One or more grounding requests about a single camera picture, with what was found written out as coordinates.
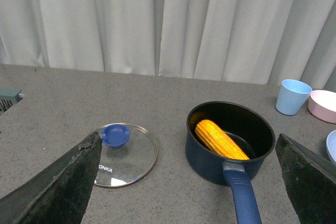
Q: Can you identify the dark blue saucepan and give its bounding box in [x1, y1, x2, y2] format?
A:
[185, 101, 276, 223]

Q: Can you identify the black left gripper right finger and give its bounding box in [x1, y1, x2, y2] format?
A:
[275, 133, 335, 223]

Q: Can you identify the light blue plate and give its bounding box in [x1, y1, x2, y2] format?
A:
[326, 130, 336, 165]

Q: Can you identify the white curtain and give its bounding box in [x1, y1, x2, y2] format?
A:
[1, 0, 335, 91]

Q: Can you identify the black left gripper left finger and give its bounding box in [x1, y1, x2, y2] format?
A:
[1, 132, 102, 223]

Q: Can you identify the grey green vent box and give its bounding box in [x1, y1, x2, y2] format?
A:
[0, 88, 25, 115]

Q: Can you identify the glass lid blue knob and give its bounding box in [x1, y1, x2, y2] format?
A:
[94, 123, 159, 188]

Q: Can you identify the light blue cup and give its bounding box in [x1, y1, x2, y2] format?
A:
[276, 79, 312, 116]

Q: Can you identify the pink bowl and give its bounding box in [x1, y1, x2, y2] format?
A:
[308, 90, 336, 124]

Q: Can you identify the yellow corn cob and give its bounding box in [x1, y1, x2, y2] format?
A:
[195, 120, 250, 160]

